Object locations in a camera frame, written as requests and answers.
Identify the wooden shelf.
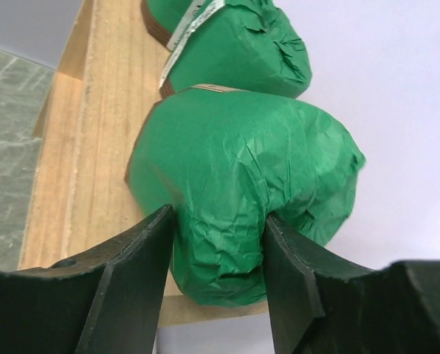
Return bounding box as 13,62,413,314
16,0,271,328

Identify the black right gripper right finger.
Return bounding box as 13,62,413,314
264,214,440,353

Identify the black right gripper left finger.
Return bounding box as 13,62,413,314
0,205,175,353

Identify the green roll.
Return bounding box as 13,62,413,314
159,1,312,98
126,86,366,308
140,0,208,52

